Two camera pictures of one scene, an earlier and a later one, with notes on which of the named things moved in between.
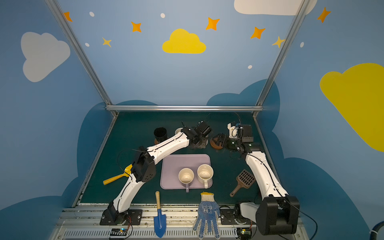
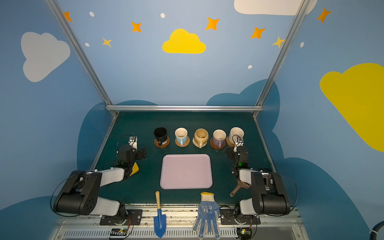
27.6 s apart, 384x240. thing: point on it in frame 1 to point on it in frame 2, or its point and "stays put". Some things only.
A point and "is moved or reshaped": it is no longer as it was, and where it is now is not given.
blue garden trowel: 160,220 stays put
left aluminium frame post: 91,68 stays put
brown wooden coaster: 215,146 stays put
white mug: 205,174 is moved or reshaped
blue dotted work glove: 208,211 stays put
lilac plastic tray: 173,164 stays put
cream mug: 186,176 is moved or reshaped
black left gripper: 199,142 to 137,153
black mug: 160,134 stays put
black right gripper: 222,141 to 231,153
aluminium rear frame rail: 184,108 stays put
